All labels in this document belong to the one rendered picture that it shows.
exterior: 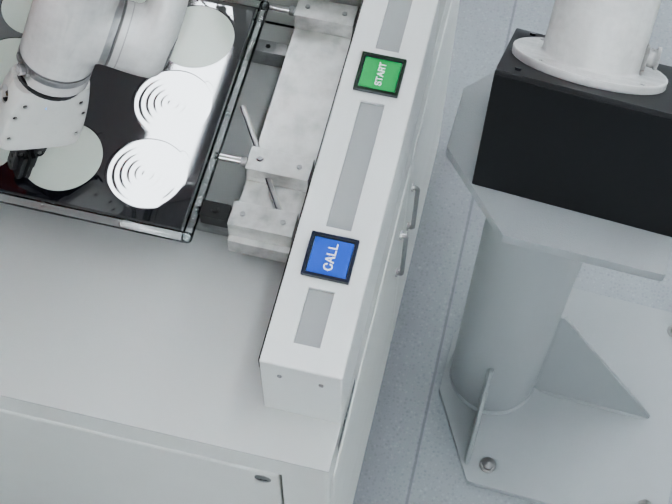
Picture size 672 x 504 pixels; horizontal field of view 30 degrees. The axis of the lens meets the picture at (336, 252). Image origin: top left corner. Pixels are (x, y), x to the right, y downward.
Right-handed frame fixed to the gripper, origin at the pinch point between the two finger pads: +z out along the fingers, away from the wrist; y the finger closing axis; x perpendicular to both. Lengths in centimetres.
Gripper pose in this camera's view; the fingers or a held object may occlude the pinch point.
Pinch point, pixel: (22, 159)
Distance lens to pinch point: 157.7
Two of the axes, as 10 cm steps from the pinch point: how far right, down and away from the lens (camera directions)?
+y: 8.2, -1.3, 5.6
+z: -3.9, 5.8, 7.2
